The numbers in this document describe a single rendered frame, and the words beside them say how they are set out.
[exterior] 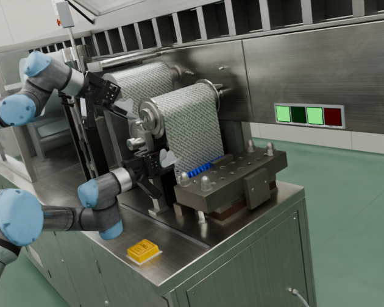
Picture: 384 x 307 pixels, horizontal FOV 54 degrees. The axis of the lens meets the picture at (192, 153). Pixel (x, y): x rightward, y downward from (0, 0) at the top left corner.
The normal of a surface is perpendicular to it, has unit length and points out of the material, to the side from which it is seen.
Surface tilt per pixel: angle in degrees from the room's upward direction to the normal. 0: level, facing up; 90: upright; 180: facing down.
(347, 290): 0
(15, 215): 86
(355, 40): 90
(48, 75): 105
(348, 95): 90
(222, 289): 90
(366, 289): 0
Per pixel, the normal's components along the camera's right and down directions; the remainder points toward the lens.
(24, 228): 0.94, -0.18
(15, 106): 0.18, 0.29
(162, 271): -0.19, -0.93
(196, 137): 0.63, 0.13
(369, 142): -0.75, 0.35
